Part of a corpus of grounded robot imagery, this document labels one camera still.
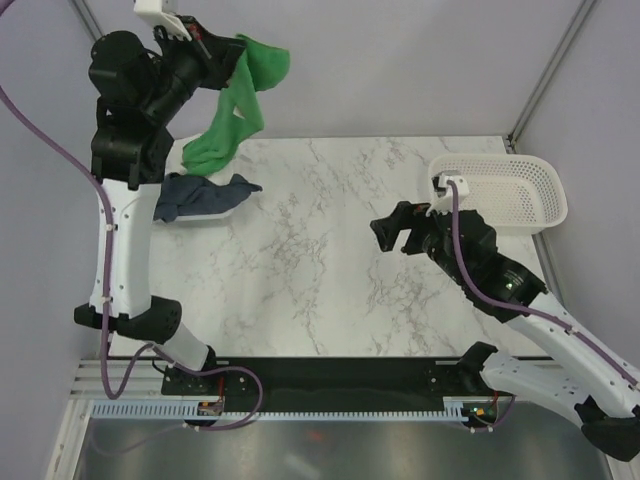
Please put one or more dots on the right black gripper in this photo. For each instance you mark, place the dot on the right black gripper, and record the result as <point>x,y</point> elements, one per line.
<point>405,216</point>

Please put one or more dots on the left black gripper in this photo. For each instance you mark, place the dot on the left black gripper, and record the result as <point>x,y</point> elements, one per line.
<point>219,56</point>

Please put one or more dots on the green towel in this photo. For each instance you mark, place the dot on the green towel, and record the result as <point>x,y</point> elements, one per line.
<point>238,116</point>

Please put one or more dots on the dark blue towel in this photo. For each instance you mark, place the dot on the dark blue towel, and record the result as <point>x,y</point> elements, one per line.
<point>183,195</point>

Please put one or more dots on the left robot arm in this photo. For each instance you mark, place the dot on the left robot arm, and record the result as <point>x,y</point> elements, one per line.
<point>129,169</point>

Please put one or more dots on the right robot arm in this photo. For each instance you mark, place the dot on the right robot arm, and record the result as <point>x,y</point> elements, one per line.
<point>598,390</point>

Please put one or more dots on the white towel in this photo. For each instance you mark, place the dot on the white towel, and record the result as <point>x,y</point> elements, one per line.
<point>174,163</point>

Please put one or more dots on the left white plastic basket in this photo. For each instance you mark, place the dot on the left white plastic basket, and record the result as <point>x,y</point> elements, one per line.
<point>204,217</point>

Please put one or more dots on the white plastic basket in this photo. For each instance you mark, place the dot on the white plastic basket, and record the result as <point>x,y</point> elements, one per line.
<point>204,217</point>
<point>515,194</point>

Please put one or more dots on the right white plastic basket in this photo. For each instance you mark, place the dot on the right white plastic basket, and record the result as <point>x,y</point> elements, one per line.
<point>515,194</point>

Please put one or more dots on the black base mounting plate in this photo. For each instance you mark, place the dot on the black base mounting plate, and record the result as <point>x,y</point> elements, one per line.
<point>360,384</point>

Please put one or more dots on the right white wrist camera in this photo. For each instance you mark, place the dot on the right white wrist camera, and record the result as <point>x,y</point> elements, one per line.
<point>448,188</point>

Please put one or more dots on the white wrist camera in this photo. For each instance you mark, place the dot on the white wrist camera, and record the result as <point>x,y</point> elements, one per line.
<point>162,13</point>
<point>448,188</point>

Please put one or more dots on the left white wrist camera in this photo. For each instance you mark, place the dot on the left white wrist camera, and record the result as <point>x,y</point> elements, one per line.
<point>162,13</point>

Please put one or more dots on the white slotted cable duct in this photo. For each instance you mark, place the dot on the white slotted cable duct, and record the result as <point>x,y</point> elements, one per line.
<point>450,410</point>

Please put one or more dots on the right aluminium frame post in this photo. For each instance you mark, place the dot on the right aluminium frame post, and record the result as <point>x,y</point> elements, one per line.
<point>573,30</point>

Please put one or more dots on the aluminium extrusion rail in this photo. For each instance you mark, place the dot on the aluminium extrusion rail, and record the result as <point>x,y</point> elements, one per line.
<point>145,380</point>

